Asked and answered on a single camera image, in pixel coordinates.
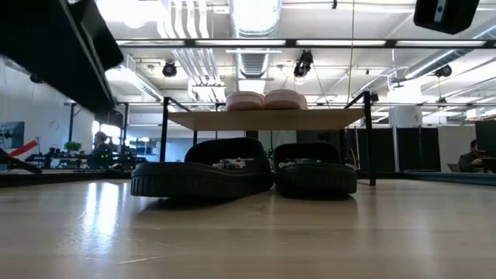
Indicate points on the black rubber slide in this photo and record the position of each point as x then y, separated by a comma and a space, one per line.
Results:
193, 180
315, 180

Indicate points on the pink rubber slide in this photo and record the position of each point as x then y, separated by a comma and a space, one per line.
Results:
244, 101
284, 100

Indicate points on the wooden shelf black metal legs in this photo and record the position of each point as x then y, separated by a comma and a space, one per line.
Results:
271, 119

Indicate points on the black hanging spotlight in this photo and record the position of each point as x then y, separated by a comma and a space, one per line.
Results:
443, 70
169, 69
303, 62
36, 79

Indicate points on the small green background plant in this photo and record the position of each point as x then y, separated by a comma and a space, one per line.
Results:
72, 146

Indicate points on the red bar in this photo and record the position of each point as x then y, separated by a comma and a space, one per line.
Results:
23, 148

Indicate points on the person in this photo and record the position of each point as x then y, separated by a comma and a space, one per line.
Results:
470, 160
101, 149

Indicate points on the black partition panels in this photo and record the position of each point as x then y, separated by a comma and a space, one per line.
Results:
383, 149

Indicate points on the dark computer monitor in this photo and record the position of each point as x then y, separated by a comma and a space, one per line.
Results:
486, 139

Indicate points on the wall mounted monitor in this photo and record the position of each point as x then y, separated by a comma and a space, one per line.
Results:
11, 135

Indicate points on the silver ceiling air duct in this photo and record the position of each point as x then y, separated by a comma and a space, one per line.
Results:
253, 62

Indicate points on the black metal rig frame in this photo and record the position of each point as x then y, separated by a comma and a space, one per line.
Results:
290, 43

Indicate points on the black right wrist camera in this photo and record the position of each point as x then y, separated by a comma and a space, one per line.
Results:
445, 17

